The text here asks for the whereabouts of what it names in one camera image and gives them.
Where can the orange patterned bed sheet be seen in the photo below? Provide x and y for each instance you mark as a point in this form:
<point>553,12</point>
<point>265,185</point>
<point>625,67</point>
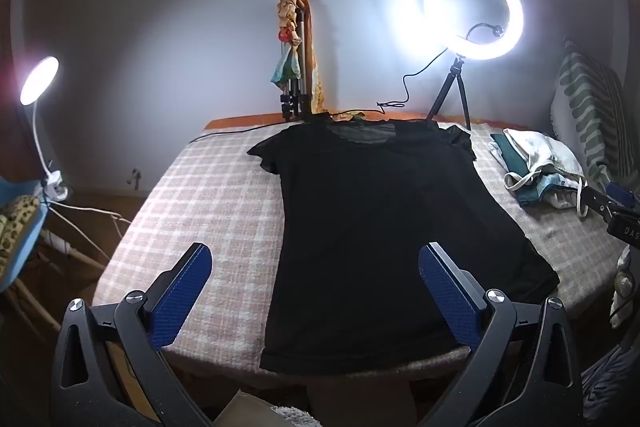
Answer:
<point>225,124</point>

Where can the green striped pillow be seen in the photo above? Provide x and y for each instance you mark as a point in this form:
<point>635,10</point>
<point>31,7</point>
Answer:
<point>585,107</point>

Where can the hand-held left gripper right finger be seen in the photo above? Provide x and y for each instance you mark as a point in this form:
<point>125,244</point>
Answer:
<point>445,292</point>

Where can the pile of folded clothes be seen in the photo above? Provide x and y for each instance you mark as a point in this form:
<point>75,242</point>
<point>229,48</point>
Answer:
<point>545,152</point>

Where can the folded grey tripod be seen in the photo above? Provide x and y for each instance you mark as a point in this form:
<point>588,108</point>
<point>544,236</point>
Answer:
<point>295,92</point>

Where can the light blue garment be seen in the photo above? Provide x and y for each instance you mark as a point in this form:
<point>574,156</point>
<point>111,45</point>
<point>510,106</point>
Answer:
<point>542,189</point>

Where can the colourful patterned scarf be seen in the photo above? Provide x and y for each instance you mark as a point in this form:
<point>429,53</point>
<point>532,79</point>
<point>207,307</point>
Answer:
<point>315,72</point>

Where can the leopard print cloth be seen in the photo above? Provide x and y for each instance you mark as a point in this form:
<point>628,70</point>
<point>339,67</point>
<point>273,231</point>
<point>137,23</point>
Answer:
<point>15,222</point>

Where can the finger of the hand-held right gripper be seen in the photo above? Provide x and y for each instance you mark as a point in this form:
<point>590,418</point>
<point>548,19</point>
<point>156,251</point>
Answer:
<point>597,202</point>

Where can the cardboard box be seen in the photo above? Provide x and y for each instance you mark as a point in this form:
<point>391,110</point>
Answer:
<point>247,409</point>

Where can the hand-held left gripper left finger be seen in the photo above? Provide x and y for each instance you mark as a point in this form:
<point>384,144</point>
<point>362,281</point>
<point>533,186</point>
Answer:
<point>180,297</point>

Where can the white clip desk lamp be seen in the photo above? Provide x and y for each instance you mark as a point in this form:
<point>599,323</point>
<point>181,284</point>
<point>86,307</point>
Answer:
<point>40,79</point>

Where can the dark green folded garment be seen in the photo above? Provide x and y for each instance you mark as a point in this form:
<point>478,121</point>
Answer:
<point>510,154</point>

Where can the wooden chair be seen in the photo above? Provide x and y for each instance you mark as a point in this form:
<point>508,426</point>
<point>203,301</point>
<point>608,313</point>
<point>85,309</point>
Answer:
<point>55,247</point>

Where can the checkered beige blanket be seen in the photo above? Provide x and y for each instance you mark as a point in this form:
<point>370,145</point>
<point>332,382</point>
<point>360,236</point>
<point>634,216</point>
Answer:
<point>210,207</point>

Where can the grey striped cloth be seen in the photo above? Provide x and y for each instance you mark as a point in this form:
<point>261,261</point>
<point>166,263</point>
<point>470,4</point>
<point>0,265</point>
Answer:
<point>612,382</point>

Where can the black t-shirt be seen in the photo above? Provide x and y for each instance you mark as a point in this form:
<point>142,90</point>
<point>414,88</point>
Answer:
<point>375,217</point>

